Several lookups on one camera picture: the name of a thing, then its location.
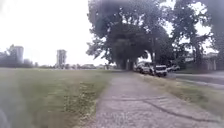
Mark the row of parked vehicles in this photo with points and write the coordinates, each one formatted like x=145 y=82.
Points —
x=144 y=68

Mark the row of large trees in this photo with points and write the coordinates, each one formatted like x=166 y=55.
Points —
x=133 y=33

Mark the grey cracked pavement path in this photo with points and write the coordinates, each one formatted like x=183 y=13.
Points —
x=133 y=103

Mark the white car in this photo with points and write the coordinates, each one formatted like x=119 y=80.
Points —
x=161 y=70

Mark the tall grey tower building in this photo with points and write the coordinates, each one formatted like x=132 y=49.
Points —
x=61 y=58

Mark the white vehicle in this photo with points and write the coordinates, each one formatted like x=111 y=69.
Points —
x=174 y=68

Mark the wide grass field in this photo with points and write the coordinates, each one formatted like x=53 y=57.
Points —
x=50 y=90

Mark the grass verge strip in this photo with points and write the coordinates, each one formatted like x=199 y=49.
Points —
x=190 y=91

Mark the grey asphalt road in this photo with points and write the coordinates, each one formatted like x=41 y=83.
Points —
x=203 y=79

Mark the low pale building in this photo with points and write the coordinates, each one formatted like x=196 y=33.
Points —
x=206 y=61

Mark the grey high-rise building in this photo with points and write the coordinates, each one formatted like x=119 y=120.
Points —
x=16 y=55

